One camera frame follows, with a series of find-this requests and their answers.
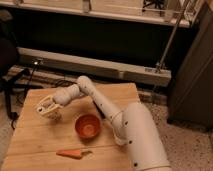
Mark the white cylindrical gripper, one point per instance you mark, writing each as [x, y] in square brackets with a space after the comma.
[62, 97]

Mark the white plastic bottle with label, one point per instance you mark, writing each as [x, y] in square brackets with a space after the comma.
[48, 108]

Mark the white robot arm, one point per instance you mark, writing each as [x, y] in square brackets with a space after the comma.
[132, 126]

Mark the metal pole stand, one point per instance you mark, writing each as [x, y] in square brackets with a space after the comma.
[159, 65]

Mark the orange-brown bowl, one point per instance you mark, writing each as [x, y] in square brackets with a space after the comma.
[87, 126]

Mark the orange toy carrot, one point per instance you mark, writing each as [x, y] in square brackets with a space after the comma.
[73, 153]

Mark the black office chair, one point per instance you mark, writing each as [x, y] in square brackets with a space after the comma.
[9, 56]

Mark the dark cabinet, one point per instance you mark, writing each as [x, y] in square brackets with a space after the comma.
[190, 98]

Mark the white baseboard rail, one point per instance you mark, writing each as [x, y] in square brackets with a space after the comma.
[97, 67]

